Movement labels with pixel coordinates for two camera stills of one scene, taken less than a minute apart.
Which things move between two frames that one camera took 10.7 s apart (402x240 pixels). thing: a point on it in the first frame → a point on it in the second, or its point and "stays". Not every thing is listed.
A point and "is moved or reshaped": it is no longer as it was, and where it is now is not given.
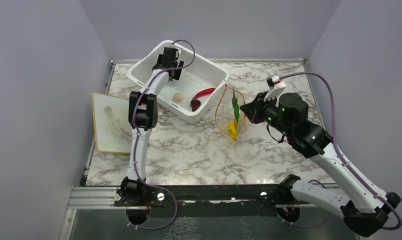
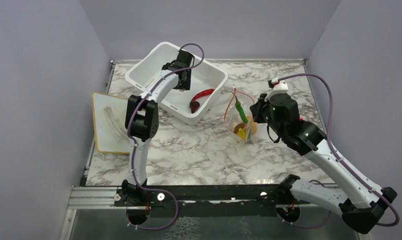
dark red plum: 195,104 stays
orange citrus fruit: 245,127 → 253,125
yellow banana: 232,128 → 241,133
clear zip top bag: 229,118 is moved or reshaped
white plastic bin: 201,81 stays
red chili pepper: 204,92 stays
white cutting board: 113,129 stays
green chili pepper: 236,106 is moved or reshaped
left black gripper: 176,64 → 186,85
